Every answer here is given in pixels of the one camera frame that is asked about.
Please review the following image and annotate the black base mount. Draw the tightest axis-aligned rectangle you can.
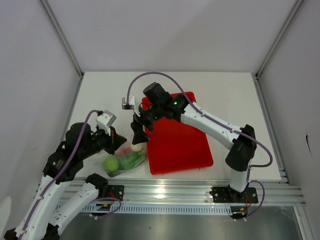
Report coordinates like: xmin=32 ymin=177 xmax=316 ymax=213
xmin=209 ymin=186 xmax=259 ymax=204
xmin=107 ymin=185 xmax=125 ymax=201

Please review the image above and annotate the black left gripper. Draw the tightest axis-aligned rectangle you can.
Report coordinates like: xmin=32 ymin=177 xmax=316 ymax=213
xmin=80 ymin=124 xmax=127 ymax=158

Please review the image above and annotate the white egg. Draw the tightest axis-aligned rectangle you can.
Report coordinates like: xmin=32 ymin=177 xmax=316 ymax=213
xmin=131 ymin=144 xmax=143 ymax=152

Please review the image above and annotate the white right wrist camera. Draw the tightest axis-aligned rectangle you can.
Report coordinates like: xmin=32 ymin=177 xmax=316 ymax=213
xmin=121 ymin=96 xmax=140 ymax=117

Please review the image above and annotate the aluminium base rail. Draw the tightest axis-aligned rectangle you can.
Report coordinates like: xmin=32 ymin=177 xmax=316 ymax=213
xmin=31 ymin=177 xmax=306 ymax=208

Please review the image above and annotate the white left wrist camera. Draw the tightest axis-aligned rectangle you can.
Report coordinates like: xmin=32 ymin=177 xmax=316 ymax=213
xmin=96 ymin=110 xmax=117 ymax=135

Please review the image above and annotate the green bell pepper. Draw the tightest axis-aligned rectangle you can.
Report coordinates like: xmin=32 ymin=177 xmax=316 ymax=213
xmin=118 ymin=149 xmax=146 ymax=171

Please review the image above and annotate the white slotted cable duct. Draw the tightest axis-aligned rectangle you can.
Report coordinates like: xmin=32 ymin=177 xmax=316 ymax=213
xmin=80 ymin=203 xmax=232 ymax=216

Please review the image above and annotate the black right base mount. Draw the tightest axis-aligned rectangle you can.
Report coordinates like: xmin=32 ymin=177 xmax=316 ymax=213
xmin=209 ymin=186 xmax=259 ymax=204

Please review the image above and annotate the red plastic tray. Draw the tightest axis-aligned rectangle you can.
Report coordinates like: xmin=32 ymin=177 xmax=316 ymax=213
xmin=141 ymin=91 xmax=214 ymax=176

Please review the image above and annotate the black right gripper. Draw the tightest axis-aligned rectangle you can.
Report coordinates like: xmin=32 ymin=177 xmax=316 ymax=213
xmin=131 ymin=103 xmax=164 ymax=146

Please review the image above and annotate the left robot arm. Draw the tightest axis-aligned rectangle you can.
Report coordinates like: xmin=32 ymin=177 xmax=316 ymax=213
xmin=4 ymin=122 xmax=127 ymax=240

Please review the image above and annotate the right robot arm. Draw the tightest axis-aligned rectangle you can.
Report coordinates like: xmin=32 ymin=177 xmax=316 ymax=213
xmin=122 ymin=82 xmax=257 ymax=202

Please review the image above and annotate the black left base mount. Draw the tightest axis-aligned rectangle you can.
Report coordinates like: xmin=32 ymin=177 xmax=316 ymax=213
xmin=107 ymin=185 xmax=125 ymax=201

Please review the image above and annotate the green custard apple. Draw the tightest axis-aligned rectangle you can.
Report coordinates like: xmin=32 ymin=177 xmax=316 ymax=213
xmin=103 ymin=155 xmax=120 ymax=173

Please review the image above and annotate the red chili pepper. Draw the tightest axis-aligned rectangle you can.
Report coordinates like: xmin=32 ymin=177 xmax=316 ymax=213
xmin=117 ymin=147 xmax=133 ymax=155

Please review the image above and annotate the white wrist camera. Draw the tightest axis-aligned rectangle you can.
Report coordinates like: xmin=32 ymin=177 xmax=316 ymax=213
xmin=121 ymin=96 xmax=140 ymax=117
xmin=96 ymin=110 xmax=117 ymax=135

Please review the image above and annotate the clear dotted zip bag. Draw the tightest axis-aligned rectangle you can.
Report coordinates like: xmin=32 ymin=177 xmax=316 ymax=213
xmin=89 ymin=134 xmax=148 ymax=177

